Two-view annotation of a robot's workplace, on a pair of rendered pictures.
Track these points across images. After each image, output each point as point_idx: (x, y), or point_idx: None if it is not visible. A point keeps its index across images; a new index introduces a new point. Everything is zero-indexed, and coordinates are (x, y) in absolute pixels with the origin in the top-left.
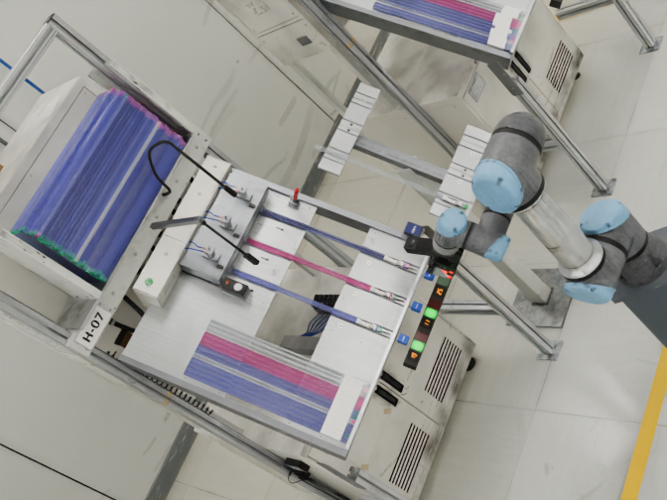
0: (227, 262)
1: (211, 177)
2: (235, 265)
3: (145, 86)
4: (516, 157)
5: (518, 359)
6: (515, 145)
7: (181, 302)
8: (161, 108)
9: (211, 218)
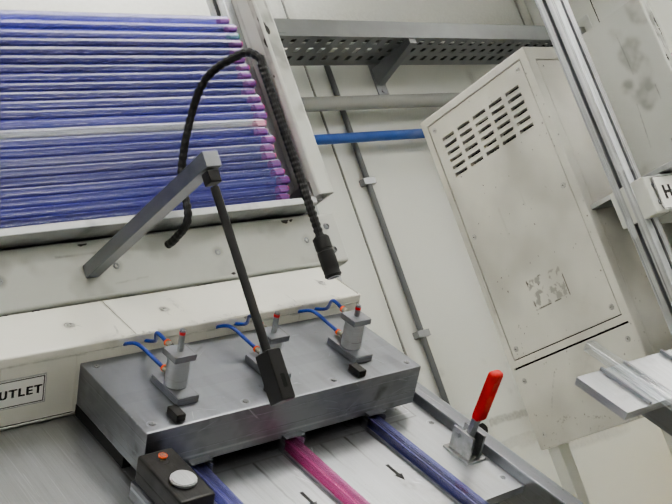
0: (203, 419)
1: (304, 190)
2: (219, 472)
3: (281, 49)
4: None
5: None
6: None
7: (6, 459)
8: (284, 108)
9: (239, 331)
